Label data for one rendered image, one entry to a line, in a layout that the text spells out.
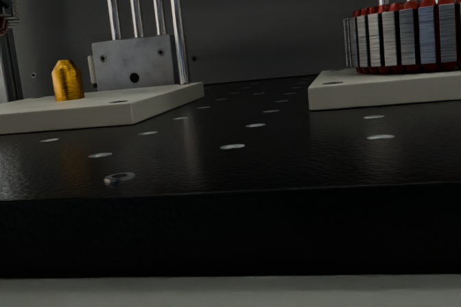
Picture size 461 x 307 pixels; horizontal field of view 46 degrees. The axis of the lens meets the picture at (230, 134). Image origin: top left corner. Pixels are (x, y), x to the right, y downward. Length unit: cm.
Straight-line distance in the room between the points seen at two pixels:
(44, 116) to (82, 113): 2
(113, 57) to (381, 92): 29
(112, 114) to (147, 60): 20
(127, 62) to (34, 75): 22
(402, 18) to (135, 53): 27
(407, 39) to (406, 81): 3
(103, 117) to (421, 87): 16
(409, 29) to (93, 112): 17
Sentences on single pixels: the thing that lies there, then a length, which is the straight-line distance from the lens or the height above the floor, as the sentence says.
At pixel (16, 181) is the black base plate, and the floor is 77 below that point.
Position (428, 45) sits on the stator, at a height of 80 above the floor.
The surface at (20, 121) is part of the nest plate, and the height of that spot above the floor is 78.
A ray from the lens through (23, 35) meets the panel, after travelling 70.
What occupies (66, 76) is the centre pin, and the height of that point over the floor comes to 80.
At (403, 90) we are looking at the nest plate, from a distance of 27.
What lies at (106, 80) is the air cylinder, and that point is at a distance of 51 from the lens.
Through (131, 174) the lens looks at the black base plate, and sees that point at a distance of 16.
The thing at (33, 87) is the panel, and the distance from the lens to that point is 70.
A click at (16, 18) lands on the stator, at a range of 25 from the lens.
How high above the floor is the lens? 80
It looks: 8 degrees down
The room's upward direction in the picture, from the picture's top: 6 degrees counter-clockwise
